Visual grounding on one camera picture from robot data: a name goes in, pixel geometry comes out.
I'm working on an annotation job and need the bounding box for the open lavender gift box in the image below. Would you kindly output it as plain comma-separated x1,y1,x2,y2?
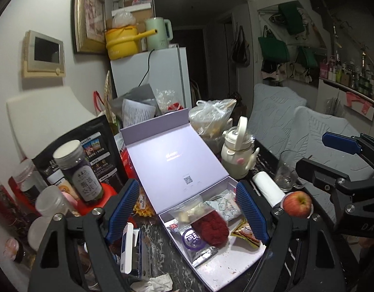
122,109,266,291

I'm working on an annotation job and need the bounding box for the yellow pot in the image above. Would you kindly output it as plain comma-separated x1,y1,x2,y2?
105,25,158,61

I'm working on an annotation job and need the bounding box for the green tote bag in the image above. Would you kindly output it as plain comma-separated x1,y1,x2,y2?
258,25,290,63

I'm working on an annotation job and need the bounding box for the clear zip bag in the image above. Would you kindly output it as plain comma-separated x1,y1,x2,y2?
169,194,214,230

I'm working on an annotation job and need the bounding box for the wall intercom panel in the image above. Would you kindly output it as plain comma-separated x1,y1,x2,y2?
22,30,65,78

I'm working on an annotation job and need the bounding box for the white purple GOZK snack packet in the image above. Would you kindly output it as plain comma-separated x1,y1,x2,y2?
165,219,219,268

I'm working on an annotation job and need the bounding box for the framed picture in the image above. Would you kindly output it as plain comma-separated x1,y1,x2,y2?
71,0,106,54

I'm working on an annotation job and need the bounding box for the red apple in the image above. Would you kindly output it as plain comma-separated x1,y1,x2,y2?
282,191,312,218

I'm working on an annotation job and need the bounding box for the black printed package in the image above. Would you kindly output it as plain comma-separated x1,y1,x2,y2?
32,115,128,192

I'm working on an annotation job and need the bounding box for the clear plastic bag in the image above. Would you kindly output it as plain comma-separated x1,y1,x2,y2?
188,99,236,138

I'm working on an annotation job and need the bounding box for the grey leaf pattern cushion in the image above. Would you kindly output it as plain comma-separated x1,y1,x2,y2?
247,83,374,223

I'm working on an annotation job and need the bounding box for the white printed bread packet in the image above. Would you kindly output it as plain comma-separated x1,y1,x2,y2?
205,190,241,222

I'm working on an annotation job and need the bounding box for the crumpled white tissue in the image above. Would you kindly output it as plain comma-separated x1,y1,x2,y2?
131,274,173,292

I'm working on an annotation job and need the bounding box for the red fuzzy scrunchie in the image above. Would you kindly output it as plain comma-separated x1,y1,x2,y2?
192,210,229,247

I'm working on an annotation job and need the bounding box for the dark jar white lid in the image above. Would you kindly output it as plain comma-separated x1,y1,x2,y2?
53,140,103,202

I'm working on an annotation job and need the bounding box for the white mini fridge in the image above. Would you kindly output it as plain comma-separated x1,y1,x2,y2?
111,47,192,108

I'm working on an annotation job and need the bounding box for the blue white medicine box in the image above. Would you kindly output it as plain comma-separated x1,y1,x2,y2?
119,222,152,281

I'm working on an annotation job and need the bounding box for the light green kettle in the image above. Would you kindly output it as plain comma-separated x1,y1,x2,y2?
144,17,173,51

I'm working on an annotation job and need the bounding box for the red plastic container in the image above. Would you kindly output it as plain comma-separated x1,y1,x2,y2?
77,182,117,216

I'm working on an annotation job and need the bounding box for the colourful shrimp snack packet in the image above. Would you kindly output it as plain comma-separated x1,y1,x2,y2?
230,218,261,247

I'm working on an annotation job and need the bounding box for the white roll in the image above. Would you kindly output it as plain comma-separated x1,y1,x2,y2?
252,171,285,207

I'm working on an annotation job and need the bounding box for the glass mug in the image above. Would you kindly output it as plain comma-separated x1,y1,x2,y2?
274,150,297,193

